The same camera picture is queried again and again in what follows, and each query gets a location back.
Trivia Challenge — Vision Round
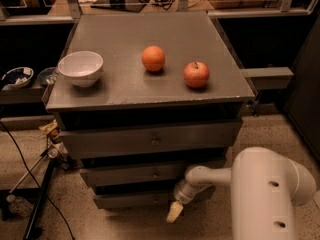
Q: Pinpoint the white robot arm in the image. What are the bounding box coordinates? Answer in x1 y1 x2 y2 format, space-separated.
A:
166 147 316 240

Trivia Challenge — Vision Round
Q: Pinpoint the grey side shelf right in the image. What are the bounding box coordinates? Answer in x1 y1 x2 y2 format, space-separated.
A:
241 67 294 90

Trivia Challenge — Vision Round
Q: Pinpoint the orange fruit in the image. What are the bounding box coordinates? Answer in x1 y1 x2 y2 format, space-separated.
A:
142 46 165 72

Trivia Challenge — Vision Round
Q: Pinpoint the grey drawer cabinet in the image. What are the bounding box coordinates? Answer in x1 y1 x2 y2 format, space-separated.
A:
46 12 253 197

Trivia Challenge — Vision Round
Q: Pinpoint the dark small bowl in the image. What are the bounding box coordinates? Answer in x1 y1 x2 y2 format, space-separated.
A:
37 67 58 86

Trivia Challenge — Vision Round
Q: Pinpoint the black floor cable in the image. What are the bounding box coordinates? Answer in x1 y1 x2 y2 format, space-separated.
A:
0 120 76 240

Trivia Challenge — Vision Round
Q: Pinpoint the grey middle drawer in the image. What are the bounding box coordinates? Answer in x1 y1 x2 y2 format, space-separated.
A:
79 157 228 188

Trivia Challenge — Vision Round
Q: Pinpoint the clear plastic bottle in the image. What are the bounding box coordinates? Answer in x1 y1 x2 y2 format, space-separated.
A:
6 194 33 217

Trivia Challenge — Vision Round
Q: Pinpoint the grey left shelf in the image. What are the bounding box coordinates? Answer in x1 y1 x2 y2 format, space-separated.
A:
0 84 45 105

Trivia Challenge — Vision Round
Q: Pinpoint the grey drawer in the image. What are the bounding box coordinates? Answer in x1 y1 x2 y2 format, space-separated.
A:
79 157 228 188
93 189 174 209
60 119 242 159

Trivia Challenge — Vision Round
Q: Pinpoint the black tripod stand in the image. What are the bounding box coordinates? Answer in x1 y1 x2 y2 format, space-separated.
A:
9 149 55 240

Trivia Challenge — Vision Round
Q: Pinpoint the grey top drawer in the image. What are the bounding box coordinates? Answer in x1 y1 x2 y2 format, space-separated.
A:
60 119 242 159

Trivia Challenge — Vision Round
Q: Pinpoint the grey bottom drawer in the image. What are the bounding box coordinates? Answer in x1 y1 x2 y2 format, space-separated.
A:
93 189 174 209

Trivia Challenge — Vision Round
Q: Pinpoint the red apple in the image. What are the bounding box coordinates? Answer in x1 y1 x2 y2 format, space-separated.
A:
183 62 210 89

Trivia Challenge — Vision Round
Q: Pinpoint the blue white bowl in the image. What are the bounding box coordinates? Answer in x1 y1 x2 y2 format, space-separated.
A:
1 67 34 88

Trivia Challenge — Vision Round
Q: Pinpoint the black monitor base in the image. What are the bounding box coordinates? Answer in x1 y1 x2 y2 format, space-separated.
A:
91 0 147 13

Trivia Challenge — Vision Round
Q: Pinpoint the crumpled snack wrapper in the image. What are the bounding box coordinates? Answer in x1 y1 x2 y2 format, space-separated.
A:
39 120 59 140

